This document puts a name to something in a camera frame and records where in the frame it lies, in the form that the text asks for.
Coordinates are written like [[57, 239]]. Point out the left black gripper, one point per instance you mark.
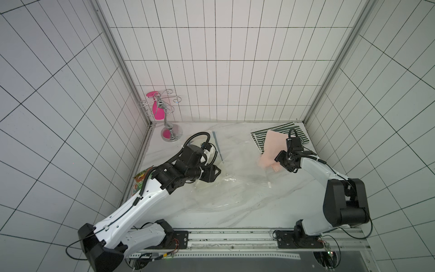
[[210, 171]]

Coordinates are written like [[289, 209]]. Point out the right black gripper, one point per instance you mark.
[[284, 158]]

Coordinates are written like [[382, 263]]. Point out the clear plastic vacuum bag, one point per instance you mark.
[[243, 183]]

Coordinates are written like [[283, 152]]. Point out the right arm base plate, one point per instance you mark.
[[296, 240]]

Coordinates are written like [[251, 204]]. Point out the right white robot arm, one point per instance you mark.
[[345, 200]]

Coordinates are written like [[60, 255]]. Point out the pink towel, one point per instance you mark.
[[275, 142]]

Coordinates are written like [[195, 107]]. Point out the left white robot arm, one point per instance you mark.
[[107, 259]]

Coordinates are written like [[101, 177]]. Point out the colourful snack packet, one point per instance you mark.
[[140, 180]]

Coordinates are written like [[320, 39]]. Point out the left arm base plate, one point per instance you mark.
[[172, 240]]

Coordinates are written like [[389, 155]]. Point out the pink plastic cup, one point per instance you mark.
[[157, 110]]

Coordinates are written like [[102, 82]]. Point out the chrome cup holder stand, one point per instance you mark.
[[170, 132]]

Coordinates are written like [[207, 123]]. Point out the aluminium mounting rail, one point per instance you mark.
[[222, 239]]

